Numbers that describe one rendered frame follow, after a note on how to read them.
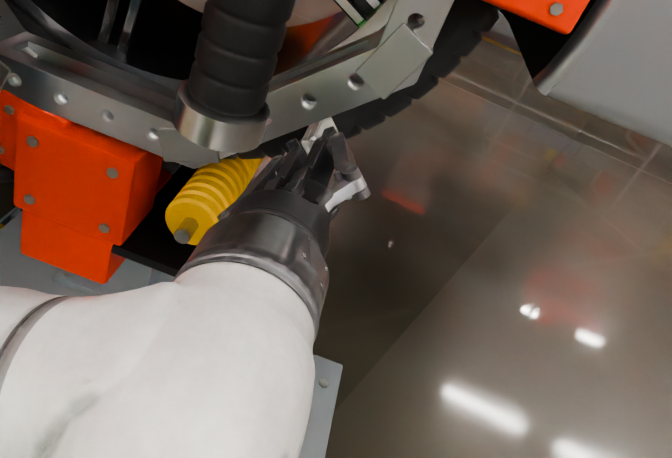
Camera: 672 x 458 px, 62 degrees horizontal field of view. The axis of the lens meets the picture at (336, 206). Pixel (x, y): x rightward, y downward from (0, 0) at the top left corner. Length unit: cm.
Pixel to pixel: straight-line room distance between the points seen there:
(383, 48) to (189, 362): 30
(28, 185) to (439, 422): 90
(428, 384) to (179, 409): 108
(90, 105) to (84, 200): 10
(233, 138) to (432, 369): 111
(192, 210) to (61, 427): 35
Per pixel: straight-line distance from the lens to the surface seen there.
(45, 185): 63
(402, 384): 126
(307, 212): 38
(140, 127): 55
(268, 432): 25
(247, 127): 26
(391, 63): 46
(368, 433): 115
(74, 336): 28
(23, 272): 93
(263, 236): 33
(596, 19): 57
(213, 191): 61
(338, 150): 46
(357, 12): 57
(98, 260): 65
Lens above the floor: 88
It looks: 32 degrees down
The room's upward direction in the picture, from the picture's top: 23 degrees clockwise
